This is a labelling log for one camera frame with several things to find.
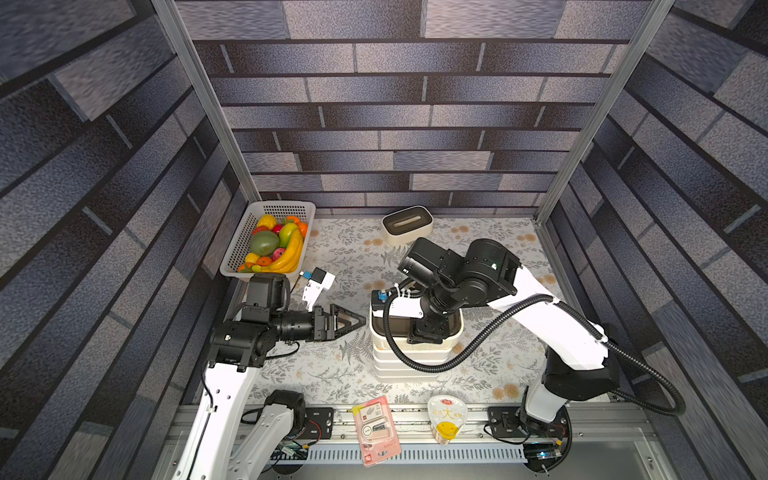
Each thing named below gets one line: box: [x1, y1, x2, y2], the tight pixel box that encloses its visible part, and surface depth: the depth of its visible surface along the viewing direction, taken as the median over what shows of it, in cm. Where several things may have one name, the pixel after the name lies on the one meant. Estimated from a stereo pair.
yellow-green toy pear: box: [279, 219, 298, 248], surface depth 106 cm
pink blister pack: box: [352, 396, 402, 467], surface depth 73 cm
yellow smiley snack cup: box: [427, 395, 468, 445], surface depth 68 cm
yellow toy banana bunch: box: [252, 228, 303, 273], surface depth 99 cm
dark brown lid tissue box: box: [382, 204, 434, 245], surface depth 113 cm
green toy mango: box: [250, 230, 280, 257], surface depth 103 cm
